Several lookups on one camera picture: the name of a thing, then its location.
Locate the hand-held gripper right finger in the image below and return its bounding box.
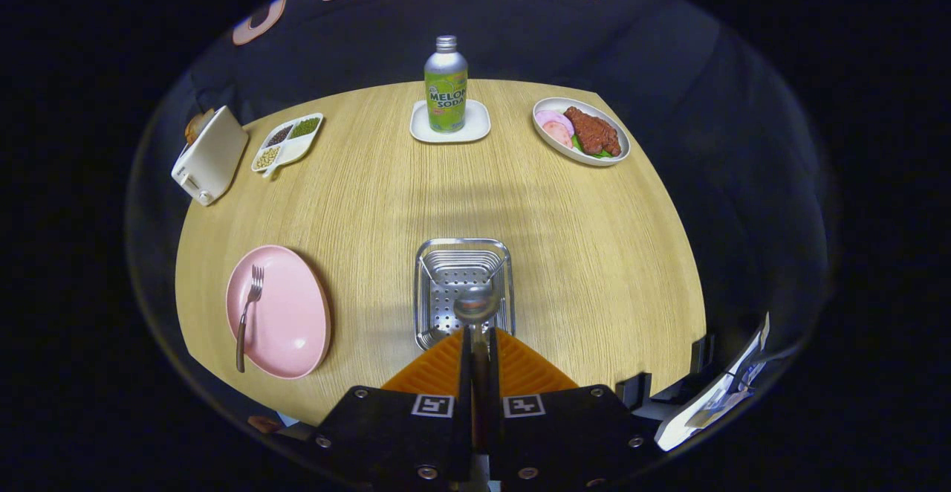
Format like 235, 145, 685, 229
487, 327, 662, 489

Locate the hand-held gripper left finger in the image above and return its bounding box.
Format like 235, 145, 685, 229
296, 327, 475, 489

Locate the spoon with brown handle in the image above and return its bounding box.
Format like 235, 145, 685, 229
453, 282, 502, 456

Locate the fork with brown handle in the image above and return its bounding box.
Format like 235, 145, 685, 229
236, 265, 266, 374

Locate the perforated metal basket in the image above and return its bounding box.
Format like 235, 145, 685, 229
413, 237, 516, 352

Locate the pink round plate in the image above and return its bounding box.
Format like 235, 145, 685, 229
225, 245, 333, 381

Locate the grey oval food plate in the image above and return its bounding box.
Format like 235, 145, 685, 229
532, 97, 632, 167

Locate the green lettuce leaf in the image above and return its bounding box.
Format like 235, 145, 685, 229
571, 135, 617, 160

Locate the pink ham slice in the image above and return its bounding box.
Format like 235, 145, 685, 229
535, 110, 575, 135
542, 120, 575, 150

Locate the white square coaster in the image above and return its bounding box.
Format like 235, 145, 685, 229
409, 99, 492, 144

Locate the brown grilled meat piece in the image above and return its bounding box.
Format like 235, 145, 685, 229
563, 106, 622, 157

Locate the white divided dish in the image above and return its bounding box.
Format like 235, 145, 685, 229
250, 112, 325, 179

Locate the green soda bottle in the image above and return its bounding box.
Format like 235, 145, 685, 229
423, 35, 470, 134

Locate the cream white toaster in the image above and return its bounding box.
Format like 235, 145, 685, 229
171, 106, 250, 207

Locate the brown toast slice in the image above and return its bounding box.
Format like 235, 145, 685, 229
184, 108, 216, 145

